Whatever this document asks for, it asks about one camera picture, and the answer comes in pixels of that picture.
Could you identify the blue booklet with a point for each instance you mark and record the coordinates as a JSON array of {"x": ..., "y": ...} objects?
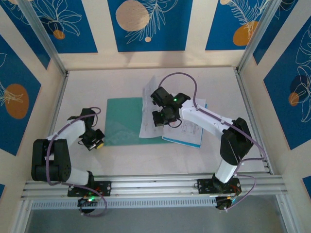
[{"x": 182, "y": 143}]

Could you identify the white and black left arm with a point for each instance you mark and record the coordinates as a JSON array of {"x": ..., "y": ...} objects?
[{"x": 70, "y": 131}]

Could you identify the white sheet with red stamp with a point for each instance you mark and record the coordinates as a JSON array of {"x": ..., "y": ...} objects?
[{"x": 148, "y": 116}]

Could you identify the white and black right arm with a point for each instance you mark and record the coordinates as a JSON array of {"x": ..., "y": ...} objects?
[{"x": 206, "y": 119}]

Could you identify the teal green sheet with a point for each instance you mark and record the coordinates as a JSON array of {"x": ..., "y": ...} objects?
[{"x": 121, "y": 121}]

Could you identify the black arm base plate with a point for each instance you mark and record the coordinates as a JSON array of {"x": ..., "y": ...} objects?
[
  {"x": 206, "y": 185},
  {"x": 104, "y": 188}
]

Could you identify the white technical drawing sheet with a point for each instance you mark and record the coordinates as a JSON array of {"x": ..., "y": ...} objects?
[{"x": 187, "y": 128}]

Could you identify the aluminium side frame rail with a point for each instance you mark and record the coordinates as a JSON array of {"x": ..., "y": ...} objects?
[
  {"x": 255, "y": 121},
  {"x": 59, "y": 102}
]

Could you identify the aluminium corner frame post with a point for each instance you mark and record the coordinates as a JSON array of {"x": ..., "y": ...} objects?
[
  {"x": 255, "y": 36},
  {"x": 46, "y": 38}
]

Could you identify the aluminium front frame rail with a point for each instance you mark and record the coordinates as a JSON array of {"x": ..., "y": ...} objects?
[{"x": 155, "y": 184}]

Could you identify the black controller board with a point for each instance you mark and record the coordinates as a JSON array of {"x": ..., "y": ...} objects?
[
  {"x": 224, "y": 203},
  {"x": 87, "y": 201}
]

